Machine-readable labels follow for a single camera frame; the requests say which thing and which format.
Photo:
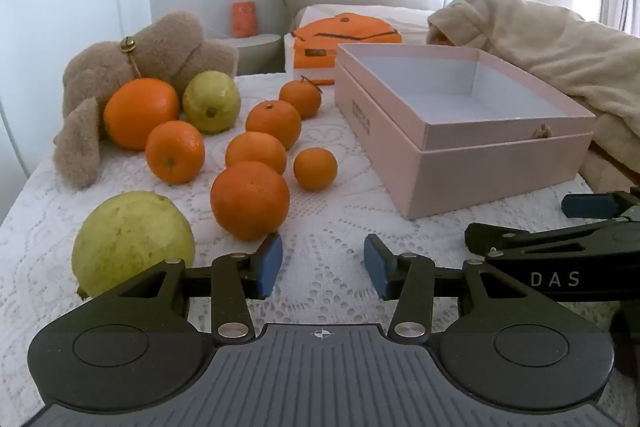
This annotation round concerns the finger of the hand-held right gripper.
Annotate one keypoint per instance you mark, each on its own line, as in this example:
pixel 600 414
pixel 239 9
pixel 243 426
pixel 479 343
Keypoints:
pixel 495 237
pixel 585 206

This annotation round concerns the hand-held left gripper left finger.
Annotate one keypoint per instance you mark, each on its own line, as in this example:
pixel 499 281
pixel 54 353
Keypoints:
pixel 270 264

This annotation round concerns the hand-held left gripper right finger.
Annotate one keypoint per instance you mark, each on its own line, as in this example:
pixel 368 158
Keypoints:
pixel 376 267

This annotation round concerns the pink cardboard box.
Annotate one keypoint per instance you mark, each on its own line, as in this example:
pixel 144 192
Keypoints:
pixel 450 177

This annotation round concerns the small mandarin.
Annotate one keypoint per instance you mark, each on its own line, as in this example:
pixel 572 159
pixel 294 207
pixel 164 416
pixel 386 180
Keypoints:
pixel 315 169

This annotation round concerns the large yellow-green lemon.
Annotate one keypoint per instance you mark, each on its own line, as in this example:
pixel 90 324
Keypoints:
pixel 132 243

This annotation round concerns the mandarin with stem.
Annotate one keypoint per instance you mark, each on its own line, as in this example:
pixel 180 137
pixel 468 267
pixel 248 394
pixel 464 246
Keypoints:
pixel 300 98

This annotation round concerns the small yellow-green lemon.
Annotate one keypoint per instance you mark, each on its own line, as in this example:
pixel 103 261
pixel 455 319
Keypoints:
pixel 211 102

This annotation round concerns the large orange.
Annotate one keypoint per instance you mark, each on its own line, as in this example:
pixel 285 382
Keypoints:
pixel 141 113

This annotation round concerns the white lace bedspread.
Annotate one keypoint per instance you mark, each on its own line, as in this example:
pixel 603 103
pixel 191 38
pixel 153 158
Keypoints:
pixel 325 217

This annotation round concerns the beige fleece blanket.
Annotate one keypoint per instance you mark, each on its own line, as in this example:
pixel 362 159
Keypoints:
pixel 550 42

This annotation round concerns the small orange object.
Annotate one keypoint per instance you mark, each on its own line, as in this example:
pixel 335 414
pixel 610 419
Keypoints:
pixel 439 38

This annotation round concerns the orange and white paper box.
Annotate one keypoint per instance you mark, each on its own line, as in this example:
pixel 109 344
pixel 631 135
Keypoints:
pixel 310 62

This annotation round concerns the round grey nightstand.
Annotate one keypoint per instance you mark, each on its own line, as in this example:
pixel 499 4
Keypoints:
pixel 255 52

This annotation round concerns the brown plush dog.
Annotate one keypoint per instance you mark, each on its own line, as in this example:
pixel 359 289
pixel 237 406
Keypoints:
pixel 165 42

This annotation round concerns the orange figurine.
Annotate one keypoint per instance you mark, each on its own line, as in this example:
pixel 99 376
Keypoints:
pixel 244 19

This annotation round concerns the cream pillow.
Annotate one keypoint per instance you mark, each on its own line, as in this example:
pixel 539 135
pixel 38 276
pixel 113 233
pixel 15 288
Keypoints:
pixel 350 10

